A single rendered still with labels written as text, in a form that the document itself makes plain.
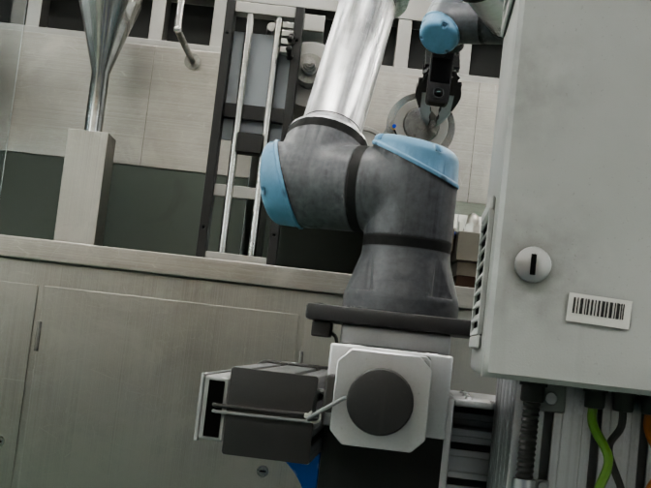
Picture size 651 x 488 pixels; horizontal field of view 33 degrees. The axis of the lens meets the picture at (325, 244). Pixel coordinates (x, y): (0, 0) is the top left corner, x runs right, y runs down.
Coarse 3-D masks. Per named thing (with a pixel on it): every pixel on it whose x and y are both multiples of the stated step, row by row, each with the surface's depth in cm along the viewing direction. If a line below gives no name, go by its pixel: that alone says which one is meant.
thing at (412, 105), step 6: (408, 102) 237; (414, 102) 237; (402, 108) 237; (408, 108) 237; (414, 108) 237; (432, 108) 237; (438, 108) 237; (396, 114) 237; (402, 114) 237; (396, 120) 237; (402, 120) 237; (396, 126) 237; (402, 126) 237; (444, 126) 237; (396, 132) 237; (402, 132) 237; (438, 132) 237; (444, 132) 237; (438, 138) 237; (444, 138) 237
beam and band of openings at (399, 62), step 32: (32, 0) 273; (64, 0) 281; (160, 0) 274; (192, 0) 278; (224, 0) 274; (256, 0) 274; (288, 0) 274; (320, 0) 274; (416, 0) 274; (64, 32) 273; (160, 32) 273; (192, 32) 280; (256, 32) 280; (416, 32) 281; (384, 64) 280; (416, 64) 280; (480, 64) 280
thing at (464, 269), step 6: (456, 264) 238; (462, 264) 237; (468, 264) 237; (474, 264) 237; (456, 270) 237; (462, 270) 237; (468, 270) 237; (474, 270) 237; (456, 276) 237; (462, 276) 237; (468, 276) 237; (474, 276) 237; (456, 282) 237; (462, 282) 237; (468, 282) 237; (474, 282) 237
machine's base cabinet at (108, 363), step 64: (0, 320) 207; (64, 320) 207; (128, 320) 207; (192, 320) 207; (256, 320) 208; (0, 384) 206; (64, 384) 206; (128, 384) 206; (192, 384) 206; (0, 448) 205; (64, 448) 205; (128, 448) 205; (192, 448) 206
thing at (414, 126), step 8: (416, 112) 237; (432, 112) 237; (408, 120) 237; (416, 120) 237; (408, 128) 236; (416, 128) 237; (424, 128) 237; (408, 136) 236; (416, 136) 236; (424, 136) 236; (432, 136) 236
